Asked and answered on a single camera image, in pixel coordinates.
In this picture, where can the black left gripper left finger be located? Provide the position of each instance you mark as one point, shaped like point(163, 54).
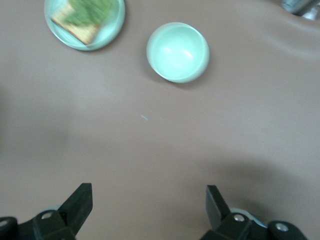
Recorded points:
point(67, 215)

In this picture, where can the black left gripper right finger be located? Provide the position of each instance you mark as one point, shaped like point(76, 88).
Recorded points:
point(232, 222)

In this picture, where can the pale green bowl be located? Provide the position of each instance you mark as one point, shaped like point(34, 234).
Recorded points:
point(178, 52)

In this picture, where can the pale green plate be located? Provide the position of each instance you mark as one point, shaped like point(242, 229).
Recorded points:
point(110, 32)

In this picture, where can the toast slice under lettuce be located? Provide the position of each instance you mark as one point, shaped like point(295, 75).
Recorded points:
point(75, 27)

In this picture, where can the green lettuce leaf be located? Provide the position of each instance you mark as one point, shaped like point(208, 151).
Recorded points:
point(87, 12)

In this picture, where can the metal table clamp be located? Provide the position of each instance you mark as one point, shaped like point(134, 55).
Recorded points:
point(300, 7)

